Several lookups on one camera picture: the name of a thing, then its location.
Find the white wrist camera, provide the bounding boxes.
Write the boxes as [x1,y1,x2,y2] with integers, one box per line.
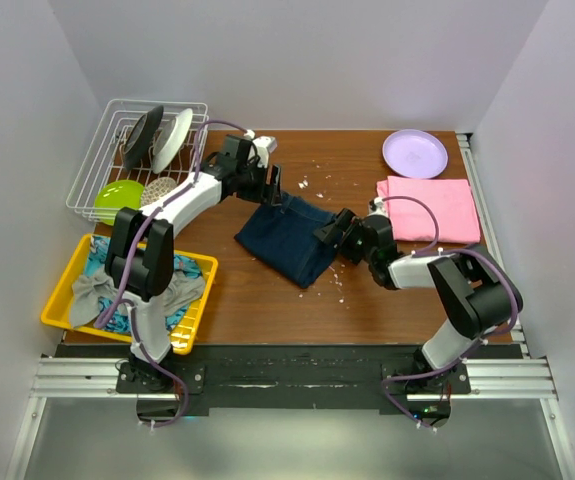
[368,197,388,217]
[243,130,277,167]

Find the grey cloth garment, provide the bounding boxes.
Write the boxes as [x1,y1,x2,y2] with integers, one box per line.
[69,269,206,331]

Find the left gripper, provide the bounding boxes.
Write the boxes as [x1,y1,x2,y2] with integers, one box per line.
[236,160,282,206]

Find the dark blue denim jeans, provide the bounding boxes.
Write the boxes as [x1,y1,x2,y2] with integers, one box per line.
[234,192,336,289]

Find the green plastic bowl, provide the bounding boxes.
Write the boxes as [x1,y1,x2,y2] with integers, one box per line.
[94,179,144,226]

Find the patterned ceramic cup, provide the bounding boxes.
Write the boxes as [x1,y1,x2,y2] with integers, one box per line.
[140,177,177,207]

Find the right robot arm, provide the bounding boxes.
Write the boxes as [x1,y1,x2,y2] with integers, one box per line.
[314,209,523,393]

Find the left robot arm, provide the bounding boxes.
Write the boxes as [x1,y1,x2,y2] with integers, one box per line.
[96,131,281,392]

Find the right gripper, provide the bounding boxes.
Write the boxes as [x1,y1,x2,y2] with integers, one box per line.
[313,208,376,265]

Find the yellow plastic tray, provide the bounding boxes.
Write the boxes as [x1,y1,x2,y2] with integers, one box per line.
[40,234,218,355]

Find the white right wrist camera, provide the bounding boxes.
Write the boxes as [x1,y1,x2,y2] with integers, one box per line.
[368,197,388,217]

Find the white plate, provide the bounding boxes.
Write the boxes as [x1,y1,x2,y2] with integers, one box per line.
[151,108,194,174]

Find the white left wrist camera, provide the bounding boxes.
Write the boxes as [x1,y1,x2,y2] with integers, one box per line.
[243,130,277,167]

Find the lilac plastic plate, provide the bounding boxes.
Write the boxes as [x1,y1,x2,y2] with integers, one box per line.
[382,129,449,179]

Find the aluminium frame rail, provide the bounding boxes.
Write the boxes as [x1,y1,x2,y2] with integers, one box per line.
[5,356,575,479]

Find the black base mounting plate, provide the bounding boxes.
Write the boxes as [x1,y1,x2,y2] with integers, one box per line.
[115,344,470,417]

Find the blue patterned cloth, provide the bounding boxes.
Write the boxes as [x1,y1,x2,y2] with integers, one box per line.
[84,235,203,335]

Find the pink t-shirt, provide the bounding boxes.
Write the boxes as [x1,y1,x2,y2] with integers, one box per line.
[376,176,481,244]

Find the white wire dish rack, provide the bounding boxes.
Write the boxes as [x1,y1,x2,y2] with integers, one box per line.
[66,99,209,224]

